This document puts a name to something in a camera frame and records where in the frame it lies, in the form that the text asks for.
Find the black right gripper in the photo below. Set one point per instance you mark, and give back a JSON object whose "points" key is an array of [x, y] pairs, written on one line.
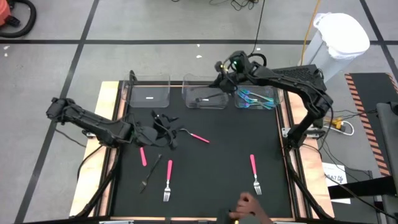
{"points": [[239, 70]]}

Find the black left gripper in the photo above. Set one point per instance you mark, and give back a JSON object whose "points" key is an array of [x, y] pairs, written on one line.
{"points": [[146, 137]]}

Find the black fork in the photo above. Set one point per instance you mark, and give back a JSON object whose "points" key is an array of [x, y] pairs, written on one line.
{"points": [[149, 175], [214, 96]]}

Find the clear plastic bin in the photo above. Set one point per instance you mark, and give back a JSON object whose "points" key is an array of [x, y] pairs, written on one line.
{"points": [[278, 98], [149, 90], [192, 84]]}

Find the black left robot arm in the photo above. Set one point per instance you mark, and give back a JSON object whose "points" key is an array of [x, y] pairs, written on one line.
{"points": [[93, 123]]}

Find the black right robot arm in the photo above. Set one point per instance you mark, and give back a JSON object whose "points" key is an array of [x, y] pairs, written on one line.
{"points": [[295, 82]]}

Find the yellow tape tag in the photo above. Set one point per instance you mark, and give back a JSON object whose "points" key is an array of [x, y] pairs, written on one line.
{"points": [[221, 66]]}

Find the black table mat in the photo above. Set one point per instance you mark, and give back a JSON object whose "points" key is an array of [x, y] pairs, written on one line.
{"points": [[186, 208]]}

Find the black perforated computer case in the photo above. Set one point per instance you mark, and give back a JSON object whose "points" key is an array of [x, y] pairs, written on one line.
{"points": [[306, 71]]}

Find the black metal support strut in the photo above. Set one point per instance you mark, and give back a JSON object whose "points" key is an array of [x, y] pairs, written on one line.
{"points": [[306, 186], [98, 186]]}

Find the person's hand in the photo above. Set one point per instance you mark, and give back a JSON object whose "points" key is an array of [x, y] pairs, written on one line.
{"points": [[248, 207]]}

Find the yellow power plug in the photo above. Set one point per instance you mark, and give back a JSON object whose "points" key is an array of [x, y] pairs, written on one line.
{"points": [[337, 124]]}

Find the white-bagged trash can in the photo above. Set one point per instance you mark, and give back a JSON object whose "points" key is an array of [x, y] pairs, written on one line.
{"points": [[342, 34]]}

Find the white printed paper sheet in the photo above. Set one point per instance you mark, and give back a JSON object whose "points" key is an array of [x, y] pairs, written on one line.
{"points": [[334, 169]]}

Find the black hazard-striped floor plate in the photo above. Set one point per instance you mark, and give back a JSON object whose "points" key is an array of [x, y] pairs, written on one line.
{"points": [[373, 87]]}

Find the dark grey cabinet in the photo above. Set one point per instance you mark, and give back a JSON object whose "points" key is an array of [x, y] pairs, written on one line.
{"points": [[388, 140]]}

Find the black beam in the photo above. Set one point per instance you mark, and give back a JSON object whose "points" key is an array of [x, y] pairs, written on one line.
{"points": [[367, 186]]}

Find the orange vacuum cleaner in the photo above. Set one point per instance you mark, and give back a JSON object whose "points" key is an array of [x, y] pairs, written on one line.
{"points": [[3, 14]]}

